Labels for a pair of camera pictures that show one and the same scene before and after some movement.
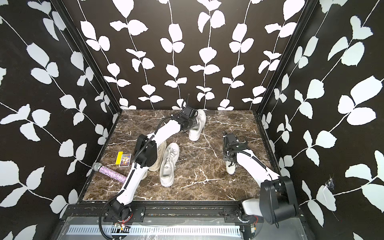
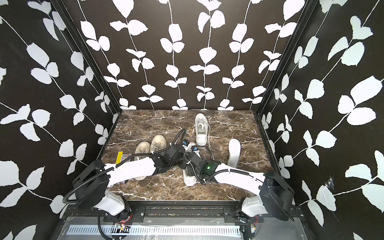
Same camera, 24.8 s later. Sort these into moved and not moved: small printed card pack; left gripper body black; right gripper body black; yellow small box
Moved: right gripper body black; left gripper body black
Not moved: small printed card pack; yellow small box
